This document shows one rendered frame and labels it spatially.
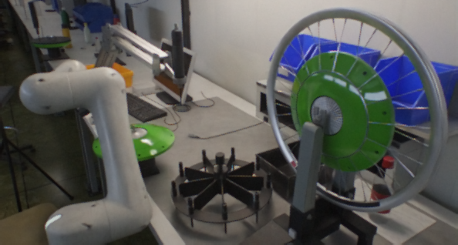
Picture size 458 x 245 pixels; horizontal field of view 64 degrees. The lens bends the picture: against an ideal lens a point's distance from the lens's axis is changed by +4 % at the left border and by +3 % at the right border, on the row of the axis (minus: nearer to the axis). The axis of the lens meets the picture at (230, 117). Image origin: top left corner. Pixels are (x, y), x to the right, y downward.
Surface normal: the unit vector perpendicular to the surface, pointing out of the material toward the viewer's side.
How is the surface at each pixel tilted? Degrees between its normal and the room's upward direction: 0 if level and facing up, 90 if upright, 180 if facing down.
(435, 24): 90
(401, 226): 0
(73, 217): 10
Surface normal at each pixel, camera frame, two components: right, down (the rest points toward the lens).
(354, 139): -0.66, 0.37
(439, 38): -0.85, 0.21
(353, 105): -0.72, 0.17
